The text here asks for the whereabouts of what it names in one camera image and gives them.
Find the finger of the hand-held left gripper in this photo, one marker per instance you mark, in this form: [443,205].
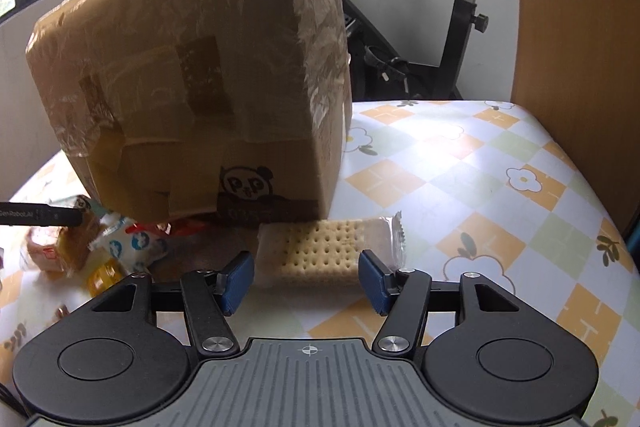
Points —
[62,217]

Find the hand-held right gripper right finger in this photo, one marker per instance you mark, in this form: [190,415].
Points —
[372,279]

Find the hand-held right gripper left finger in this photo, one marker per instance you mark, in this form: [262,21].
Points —
[237,279]

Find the brown bun packet red label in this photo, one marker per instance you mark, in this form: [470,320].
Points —
[55,247]

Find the clear cracker packet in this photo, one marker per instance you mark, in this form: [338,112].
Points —
[310,247]

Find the red snack packet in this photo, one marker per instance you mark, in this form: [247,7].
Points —
[185,227]

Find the yellow snack packet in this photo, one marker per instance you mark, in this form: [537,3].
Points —
[105,279]

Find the blue white snack packet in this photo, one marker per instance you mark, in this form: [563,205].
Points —
[132,247]

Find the brown cardboard box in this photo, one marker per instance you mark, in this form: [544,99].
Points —
[200,57]

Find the clear plastic box liner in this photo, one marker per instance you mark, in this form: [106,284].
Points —
[320,32]

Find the floral checked tablecloth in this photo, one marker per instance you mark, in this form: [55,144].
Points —
[450,187]

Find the black exercise bike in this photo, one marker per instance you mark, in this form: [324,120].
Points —
[450,57]

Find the wooden cabinet panel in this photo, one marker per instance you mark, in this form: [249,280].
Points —
[575,32]

